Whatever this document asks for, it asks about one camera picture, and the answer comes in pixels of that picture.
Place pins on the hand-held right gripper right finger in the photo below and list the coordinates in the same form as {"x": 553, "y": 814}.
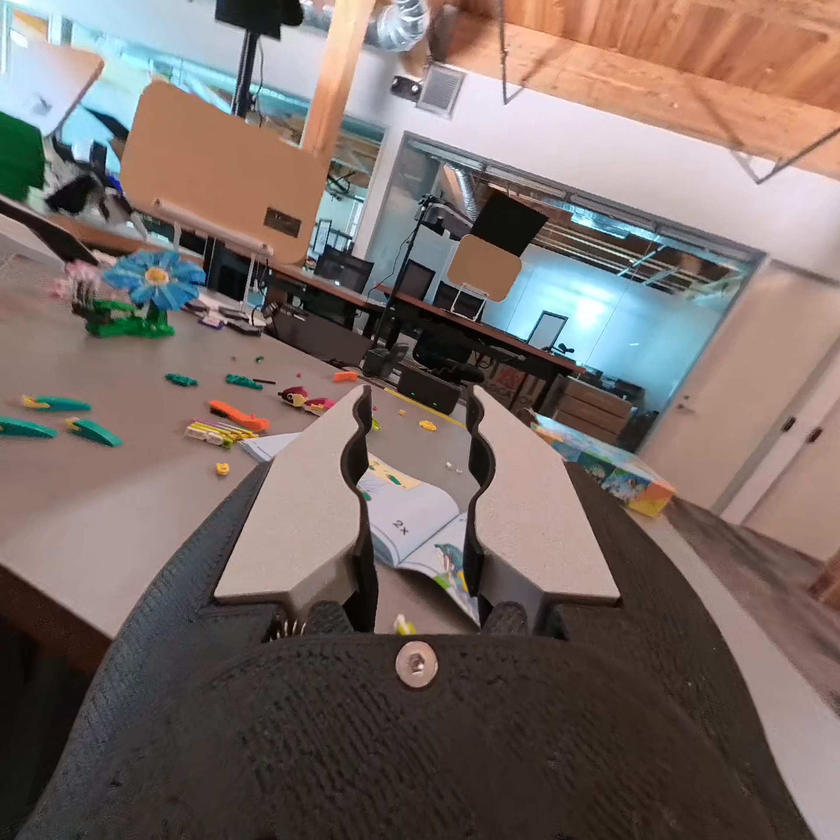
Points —
{"x": 541, "y": 518}

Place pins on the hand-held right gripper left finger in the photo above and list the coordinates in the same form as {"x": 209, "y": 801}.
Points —
{"x": 295, "y": 505}

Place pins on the colourful lego box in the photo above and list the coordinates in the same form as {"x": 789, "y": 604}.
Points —
{"x": 617, "y": 476}

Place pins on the yellow white lego assembly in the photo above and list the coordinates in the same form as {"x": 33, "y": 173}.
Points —
{"x": 216, "y": 432}

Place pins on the long orange lego piece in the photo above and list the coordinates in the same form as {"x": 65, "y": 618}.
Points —
{"x": 236, "y": 415}

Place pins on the pink lego bird body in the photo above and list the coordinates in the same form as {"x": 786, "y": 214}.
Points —
{"x": 295, "y": 396}

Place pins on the open lego instruction booklet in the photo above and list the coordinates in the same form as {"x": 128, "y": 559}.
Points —
{"x": 420, "y": 512}

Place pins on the small green lego piece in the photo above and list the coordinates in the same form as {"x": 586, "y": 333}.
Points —
{"x": 241, "y": 381}
{"x": 181, "y": 379}

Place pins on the lego flower model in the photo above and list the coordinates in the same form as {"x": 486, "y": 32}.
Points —
{"x": 154, "y": 279}

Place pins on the stacked cardboard boxes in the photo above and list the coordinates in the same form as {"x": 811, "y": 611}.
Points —
{"x": 594, "y": 407}

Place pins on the red printed carton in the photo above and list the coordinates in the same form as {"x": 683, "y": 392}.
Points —
{"x": 518, "y": 384}

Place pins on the small black charger box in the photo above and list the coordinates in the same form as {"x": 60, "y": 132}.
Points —
{"x": 380, "y": 361}

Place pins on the black case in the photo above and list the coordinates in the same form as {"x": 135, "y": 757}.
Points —
{"x": 315, "y": 334}

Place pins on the brown office desk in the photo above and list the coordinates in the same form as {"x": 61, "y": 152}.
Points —
{"x": 485, "y": 331}
{"x": 328, "y": 282}
{"x": 98, "y": 239}

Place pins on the group of small dark cards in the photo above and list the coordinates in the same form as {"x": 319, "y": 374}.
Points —
{"x": 223, "y": 316}

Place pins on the white door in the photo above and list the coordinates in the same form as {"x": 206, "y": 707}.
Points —
{"x": 728, "y": 394}

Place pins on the black office chair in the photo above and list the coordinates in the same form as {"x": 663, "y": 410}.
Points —
{"x": 417, "y": 279}
{"x": 459, "y": 303}
{"x": 341, "y": 269}

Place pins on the small wooden board stand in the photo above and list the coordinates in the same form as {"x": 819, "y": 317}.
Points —
{"x": 484, "y": 266}

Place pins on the black flag panel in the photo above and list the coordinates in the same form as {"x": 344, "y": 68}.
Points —
{"x": 508, "y": 223}

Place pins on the large wooden board stand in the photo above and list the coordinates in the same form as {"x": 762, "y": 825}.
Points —
{"x": 216, "y": 164}

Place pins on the black white device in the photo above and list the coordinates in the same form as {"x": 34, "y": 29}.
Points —
{"x": 79, "y": 190}

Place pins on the black light stand pole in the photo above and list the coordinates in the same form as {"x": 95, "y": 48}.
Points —
{"x": 246, "y": 72}

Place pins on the stack of green crates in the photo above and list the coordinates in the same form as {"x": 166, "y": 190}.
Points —
{"x": 19, "y": 157}

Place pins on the overhead studio light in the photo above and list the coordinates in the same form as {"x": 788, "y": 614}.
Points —
{"x": 259, "y": 13}

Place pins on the white board stand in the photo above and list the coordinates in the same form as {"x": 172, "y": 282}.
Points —
{"x": 46, "y": 79}

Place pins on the camera rig on tripod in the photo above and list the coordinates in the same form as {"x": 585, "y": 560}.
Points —
{"x": 436, "y": 220}

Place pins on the wooden post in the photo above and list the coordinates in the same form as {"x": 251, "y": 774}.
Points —
{"x": 334, "y": 72}

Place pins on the wall air vent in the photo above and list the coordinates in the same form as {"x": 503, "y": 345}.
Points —
{"x": 439, "y": 90}

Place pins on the silver ventilation duct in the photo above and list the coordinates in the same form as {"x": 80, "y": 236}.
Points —
{"x": 394, "y": 23}

